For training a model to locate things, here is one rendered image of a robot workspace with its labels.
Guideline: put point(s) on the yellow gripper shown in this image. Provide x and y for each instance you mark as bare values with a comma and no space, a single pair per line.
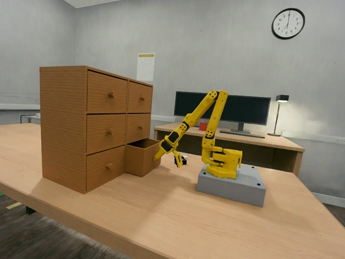
166,147

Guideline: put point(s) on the brown wooden chest of drawers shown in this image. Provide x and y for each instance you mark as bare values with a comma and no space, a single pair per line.
63,111

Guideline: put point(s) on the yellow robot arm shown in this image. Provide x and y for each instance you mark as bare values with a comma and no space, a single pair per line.
227,158

